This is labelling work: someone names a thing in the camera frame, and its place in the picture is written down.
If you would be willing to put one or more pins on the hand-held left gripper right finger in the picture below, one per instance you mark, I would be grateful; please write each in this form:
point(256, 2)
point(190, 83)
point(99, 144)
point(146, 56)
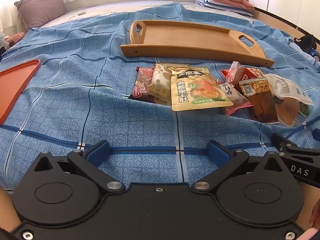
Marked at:
point(217, 152)

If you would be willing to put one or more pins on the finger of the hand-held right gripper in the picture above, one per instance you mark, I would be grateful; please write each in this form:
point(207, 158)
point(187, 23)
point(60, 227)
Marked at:
point(282, 142)

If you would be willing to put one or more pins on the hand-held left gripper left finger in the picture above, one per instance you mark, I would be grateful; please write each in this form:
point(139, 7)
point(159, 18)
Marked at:
point(96, 152)

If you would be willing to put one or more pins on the green pea snack packet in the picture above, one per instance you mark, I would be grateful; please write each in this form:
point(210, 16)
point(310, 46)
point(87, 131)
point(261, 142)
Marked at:
point(305, 108)

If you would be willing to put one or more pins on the brown peanut packet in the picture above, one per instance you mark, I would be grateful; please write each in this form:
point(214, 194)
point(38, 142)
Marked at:
point(262, 102)

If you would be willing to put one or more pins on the white bread packet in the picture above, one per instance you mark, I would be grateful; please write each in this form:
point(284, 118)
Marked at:
point(285, 90)

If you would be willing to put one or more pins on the pink snack packet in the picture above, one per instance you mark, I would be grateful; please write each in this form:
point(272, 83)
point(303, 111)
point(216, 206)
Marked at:
point(232, 97)

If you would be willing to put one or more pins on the green and yellow snack packet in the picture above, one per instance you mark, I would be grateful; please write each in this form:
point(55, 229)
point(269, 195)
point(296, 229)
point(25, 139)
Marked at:
point(197, 90)

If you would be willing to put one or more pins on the red biscuit packet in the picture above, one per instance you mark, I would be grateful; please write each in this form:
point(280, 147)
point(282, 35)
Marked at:
point(250, 73)

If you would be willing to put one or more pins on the small red candy packet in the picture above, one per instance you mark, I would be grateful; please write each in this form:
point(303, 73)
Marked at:
point(232, 73)

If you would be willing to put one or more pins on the dark red snack packet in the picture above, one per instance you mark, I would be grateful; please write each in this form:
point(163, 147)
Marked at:
point(141, 85)

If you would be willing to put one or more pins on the cream cheese-print snack packet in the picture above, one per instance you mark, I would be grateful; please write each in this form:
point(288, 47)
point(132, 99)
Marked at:
point(160, 80)

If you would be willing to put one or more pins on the wooden tray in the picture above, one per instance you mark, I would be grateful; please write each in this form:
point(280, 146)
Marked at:
point(185, 37)

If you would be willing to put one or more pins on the person's right leg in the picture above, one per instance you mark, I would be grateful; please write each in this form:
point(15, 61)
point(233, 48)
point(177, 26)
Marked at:
point(306, 205)

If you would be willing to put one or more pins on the person's leg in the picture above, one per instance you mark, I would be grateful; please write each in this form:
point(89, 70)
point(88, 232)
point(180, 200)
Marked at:
point(6, 210)
point(306, 205)

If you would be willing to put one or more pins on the blue checked bedsheet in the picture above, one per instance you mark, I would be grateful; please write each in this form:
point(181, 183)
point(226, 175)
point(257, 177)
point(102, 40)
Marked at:
point(75, 110)

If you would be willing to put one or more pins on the dark bag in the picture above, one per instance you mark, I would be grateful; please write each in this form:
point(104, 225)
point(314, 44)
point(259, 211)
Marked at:
point(305, 42)

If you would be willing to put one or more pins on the person's left leg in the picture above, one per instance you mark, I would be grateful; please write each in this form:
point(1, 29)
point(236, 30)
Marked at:
point(6, 210)

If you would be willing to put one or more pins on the orange plastic tray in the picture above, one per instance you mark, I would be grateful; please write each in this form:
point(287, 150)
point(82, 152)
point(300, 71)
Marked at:
point(12, 85)

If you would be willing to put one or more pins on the small metal object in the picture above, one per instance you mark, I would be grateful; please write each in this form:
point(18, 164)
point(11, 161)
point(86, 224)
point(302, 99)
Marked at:
point(81, 13)

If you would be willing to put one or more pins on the dark pink cloth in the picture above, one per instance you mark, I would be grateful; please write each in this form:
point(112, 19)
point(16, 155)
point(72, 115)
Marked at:
point(15, 37)

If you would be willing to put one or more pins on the white wardrobe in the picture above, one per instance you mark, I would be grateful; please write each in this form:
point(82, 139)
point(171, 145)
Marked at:
point(287, 0)

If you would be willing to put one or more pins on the cream patterned mattress sheet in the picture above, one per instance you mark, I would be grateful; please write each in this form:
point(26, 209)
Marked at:
point(112, 8)

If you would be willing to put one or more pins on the light blue mesh cloth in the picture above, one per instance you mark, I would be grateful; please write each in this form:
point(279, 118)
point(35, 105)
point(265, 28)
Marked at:
point(2, 38)

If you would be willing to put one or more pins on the folded blue striped blanket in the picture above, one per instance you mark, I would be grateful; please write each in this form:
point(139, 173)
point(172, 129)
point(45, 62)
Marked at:
point(212, 3)

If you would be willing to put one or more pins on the purple pillow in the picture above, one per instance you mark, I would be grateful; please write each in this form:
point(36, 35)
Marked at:
point(40, 7)

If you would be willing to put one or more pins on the wooden bed frame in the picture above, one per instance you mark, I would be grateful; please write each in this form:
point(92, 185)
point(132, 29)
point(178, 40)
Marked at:
point(282, 22)

